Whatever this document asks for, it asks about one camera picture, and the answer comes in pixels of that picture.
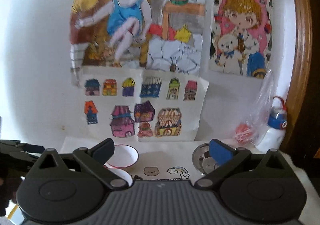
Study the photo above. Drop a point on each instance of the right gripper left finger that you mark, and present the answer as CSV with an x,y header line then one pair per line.
x,y
92,162

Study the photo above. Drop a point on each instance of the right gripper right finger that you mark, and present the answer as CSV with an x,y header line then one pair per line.
x,y
230,162

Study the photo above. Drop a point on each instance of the white red-rimmed bowl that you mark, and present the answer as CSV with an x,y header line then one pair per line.
x,y
124,156

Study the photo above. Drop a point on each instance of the white floral bowl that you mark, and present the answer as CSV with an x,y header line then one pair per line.
x,y
122,174

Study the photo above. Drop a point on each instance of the rear steel plate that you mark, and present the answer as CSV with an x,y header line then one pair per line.
x,y
202,160

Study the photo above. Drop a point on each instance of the clear plastic bag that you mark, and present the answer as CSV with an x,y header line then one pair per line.
x,y
258,113

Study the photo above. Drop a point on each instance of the white bottle blue cap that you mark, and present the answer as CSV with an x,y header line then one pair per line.
x,y
273,132

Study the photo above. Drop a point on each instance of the houses drawing paper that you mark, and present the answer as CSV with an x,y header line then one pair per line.
x,y
140,105

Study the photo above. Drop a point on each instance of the white printed table mat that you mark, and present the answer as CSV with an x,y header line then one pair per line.
x,y
156,157

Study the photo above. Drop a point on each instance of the anime girl bear drawing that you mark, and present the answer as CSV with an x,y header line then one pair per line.
x,y
241,38

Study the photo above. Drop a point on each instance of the girl with fan drawing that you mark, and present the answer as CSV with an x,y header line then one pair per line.
x,y
164,35

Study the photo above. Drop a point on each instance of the wooden door frame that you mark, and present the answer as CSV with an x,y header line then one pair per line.
x,y
301,68

